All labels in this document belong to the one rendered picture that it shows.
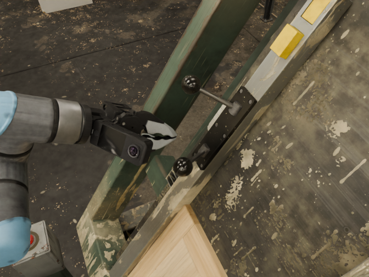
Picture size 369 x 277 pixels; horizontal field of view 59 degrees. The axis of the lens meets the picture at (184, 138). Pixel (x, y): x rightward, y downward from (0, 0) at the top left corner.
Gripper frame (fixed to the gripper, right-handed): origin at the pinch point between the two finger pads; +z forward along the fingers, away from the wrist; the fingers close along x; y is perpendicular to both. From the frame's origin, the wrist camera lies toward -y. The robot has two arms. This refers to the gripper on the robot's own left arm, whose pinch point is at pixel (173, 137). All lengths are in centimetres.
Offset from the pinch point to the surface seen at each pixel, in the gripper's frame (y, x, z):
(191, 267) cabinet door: -9.0, 28.5, 10.5
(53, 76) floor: 259, 49, 54
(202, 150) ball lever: -3.7, 0.9, 5.9
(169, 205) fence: 2.6, 19.1, 8.1
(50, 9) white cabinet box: 366, -4, 67
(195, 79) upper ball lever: -3.6, -13.2, -2.3
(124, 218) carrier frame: 40, 50, 23
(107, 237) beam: 30, 50, 11
